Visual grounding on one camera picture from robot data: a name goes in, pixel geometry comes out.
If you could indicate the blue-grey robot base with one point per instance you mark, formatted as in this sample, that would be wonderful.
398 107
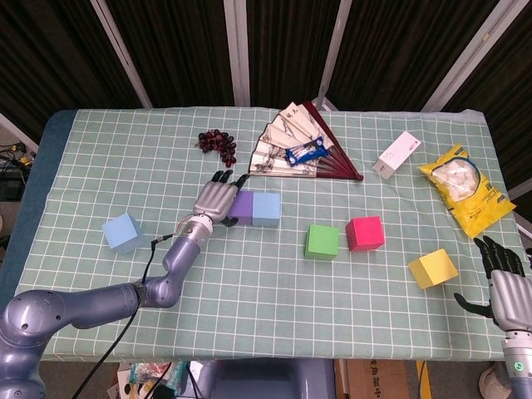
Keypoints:
266 380

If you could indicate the red foam cube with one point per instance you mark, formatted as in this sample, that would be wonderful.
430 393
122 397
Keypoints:
365 233

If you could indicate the white cardboard box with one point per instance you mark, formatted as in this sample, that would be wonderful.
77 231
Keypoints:
397 156

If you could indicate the blue snack wrapper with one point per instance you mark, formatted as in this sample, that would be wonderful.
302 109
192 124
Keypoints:
306 151

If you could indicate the purple foam cube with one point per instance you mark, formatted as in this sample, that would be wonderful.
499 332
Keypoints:
243 208

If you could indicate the painted paper folding fan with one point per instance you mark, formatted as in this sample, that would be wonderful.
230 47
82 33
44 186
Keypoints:
274 137

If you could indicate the dark pleated curtain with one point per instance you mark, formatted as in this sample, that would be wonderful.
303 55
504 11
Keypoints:
183 45

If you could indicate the blue padded table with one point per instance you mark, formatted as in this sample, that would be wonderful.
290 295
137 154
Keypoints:
37 174

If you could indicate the dark red grape bunch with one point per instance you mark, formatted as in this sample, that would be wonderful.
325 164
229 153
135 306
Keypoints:
216 143

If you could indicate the white shoe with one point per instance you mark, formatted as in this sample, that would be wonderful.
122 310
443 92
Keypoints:
492 380

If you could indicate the green checked tablecloth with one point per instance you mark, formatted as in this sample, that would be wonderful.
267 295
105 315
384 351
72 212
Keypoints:
291 311

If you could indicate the white metal frame post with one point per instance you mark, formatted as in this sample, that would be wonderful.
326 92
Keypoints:
237 50
120 54
469 54
334 54

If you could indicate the yellow snack bag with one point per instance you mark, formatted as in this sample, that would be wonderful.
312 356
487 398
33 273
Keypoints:
469 191

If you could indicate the brown cardboard box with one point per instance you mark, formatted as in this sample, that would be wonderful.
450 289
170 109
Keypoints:
374 380

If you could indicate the green foam cube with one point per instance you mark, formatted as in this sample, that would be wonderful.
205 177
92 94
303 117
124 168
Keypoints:
322 243

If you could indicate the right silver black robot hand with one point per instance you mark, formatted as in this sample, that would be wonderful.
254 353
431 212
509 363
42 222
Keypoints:
511 299

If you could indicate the colourful printed bag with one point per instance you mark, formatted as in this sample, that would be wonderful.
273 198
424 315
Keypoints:
145 378

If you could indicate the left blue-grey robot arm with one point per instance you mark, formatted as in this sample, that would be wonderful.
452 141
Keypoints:
83 309

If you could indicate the light blue foam cube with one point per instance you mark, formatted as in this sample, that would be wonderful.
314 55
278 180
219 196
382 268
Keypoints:
120 234
267 210

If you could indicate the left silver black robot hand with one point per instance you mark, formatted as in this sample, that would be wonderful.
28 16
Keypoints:
214 197

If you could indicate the yellow foam cube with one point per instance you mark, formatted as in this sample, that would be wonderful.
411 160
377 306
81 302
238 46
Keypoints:
433 270

